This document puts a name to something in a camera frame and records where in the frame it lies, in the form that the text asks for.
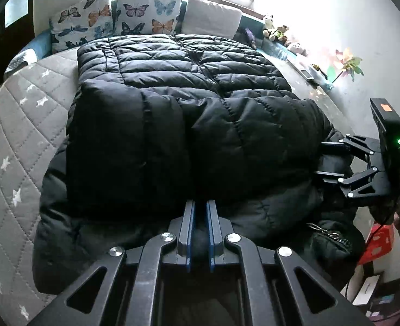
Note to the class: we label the butterfly print pillow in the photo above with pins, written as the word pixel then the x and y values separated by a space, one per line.
pixel 149 10
pixel 81 20

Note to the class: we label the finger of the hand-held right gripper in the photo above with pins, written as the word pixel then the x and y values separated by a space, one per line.
pixel 337 176
pixel 339 146

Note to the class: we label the brown bear plush toy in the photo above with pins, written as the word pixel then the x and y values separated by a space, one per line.
pixel 281 34

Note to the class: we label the red box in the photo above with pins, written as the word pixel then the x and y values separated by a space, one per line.
pixel 378 244

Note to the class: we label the pink plush toy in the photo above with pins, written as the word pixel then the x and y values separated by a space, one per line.
pixel 296 48

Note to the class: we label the white remote control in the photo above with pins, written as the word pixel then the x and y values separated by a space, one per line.
pixel 303 71

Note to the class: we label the grey star quilted mattress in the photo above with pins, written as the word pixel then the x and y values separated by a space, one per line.
pixel 13 135

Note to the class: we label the dark wooden door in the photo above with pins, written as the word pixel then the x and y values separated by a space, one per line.
pixel 3 34

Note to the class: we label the panda plush toy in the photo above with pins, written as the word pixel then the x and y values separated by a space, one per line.
pixel 268 25

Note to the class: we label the white pillow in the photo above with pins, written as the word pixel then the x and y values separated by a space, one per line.
pixel 212 17

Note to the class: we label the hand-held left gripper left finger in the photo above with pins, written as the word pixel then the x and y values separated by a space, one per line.
pixel 186 237

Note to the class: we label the colourful pinwheel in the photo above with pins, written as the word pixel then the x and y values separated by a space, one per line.
pixel 347 62

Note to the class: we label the black down jacket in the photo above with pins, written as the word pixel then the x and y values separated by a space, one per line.
pixel 186 125

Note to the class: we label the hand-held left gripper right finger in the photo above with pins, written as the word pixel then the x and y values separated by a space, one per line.
pixel 215 237

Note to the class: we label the purple cloth item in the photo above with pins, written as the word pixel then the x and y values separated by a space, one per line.
pixel 249 35

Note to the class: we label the white box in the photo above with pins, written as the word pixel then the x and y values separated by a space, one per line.
pixel 366 290

